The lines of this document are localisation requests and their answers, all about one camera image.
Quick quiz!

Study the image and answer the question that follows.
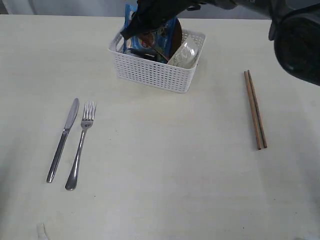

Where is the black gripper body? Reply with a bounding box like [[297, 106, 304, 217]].
[[129, 0, 208, 31]]

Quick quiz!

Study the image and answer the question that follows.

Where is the silver metal fork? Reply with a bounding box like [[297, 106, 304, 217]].
[[65, 101, 97, 191]]

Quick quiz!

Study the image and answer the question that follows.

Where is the silver metal table knife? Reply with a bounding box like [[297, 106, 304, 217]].
[[46, 98, 80, 183]]

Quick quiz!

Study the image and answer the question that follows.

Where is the brown wooden chopstick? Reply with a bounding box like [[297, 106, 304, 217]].
[[247, 70, 268, 148], [244, 71, 262, 150]]

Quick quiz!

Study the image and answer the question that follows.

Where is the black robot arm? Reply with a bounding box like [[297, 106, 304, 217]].
[[121, 0, 320, 85]]

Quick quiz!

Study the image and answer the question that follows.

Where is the brown wooden spoon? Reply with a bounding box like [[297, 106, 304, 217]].
[[138, 33, 169, 62]]

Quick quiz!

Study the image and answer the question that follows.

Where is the blue chips snack bag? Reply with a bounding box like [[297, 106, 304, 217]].
[[123, 17, 177, 63]]

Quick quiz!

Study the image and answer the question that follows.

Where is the silver foil packet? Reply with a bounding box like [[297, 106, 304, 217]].
[[123, 48, 162, 62]]

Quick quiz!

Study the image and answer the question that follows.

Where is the brown round plate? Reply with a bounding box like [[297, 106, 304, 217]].
[[168, 19, 183, 59]]

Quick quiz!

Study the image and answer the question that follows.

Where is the grey backdrop curtain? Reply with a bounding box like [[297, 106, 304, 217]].
[[1, 0, 137, 17]]

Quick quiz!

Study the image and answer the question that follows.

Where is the white perforated plastic basket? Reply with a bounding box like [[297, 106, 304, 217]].
[[108, 29, 206, 93]]

